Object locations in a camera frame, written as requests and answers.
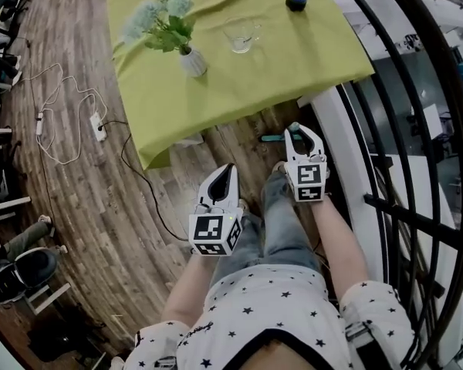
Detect white ribbed vase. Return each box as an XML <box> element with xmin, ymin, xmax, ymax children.
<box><xmin>178</xmin><ymin>46</ymin><xmax>208</xmax><ymax>79</ymax></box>

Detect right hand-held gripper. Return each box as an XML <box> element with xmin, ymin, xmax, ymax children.
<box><xmin>284</xmin><ymin>126</ymin><xmax>330</xmax><ymax>204</ymax></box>

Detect person's left forearm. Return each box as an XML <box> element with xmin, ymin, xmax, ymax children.
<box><xmin>160</xmin><ymin>251</ymin><xmax>218</xmax><ymax>328</ymax></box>

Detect white star print shirt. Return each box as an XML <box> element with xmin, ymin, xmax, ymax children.
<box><xmin>122</xmin><ymin>264</ymin><xmax>416</xmax><ymax>370</ymax></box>

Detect black cable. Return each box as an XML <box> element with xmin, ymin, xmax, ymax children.
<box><xmin>98</xmin><ymin>119</ymin><xmax>191</xmax><ymax>243</ymax></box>

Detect green tablecloth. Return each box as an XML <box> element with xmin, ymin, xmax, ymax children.
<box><xmin>106</xmin><ymin>0</ymin><xmax>376</xmax><ymax>172</ymax></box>

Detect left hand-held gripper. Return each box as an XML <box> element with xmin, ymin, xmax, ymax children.
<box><xmin>188</xmin><ymin>163</ymin><xmax>245</xmax><ymax>258</ymax></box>

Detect teal broom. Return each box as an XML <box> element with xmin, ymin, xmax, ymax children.
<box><xmin>258</xmin><ymin>123</ymin><xmax>302</xmax><ymax>144</ymax></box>

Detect white chair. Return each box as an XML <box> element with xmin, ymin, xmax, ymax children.
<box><xmin>0</xmin><ymin>195</ymin><xmax>73</xmax><ymax>317</ymax></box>

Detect blue jeans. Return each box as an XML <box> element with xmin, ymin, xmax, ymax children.
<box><xmin>211</xmin><ymin>170</ymin><xmax>322</xmax><ymax>287</ymax></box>

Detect person's right forearm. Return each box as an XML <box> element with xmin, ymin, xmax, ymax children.
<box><xmin>311</xmin><ymin>197</ymin><xmax>370</xmax><ymax>299</ymax></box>

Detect pale blue artificial flowers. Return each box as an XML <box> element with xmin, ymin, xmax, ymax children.
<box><xmin>121</xmin><ymin>0</ymin><xmax>198</xmax><ymax>56</ymax></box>

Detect white power strip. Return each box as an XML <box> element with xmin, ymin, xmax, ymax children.
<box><xmin>89</xmin><ymin>111</ymin><xmax>108</xmax><ymax>143</ymax></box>

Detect clear glass cup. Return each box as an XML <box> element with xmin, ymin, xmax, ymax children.
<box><xmin>221</xmin><ymin>15</ymin><xmax>263</xmax><ymax>55</ymax></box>

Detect white cable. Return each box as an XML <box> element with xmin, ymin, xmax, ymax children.
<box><xmin>19</xmin><ymin>62</ymin><xmax>109</xmax><ymax>166</ymax></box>

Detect black metal railing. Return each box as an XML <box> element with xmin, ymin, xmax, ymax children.
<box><xmin>333</xmin><ymin>0</ymin><xmax>463</xmax><ymax>370</ymax></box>

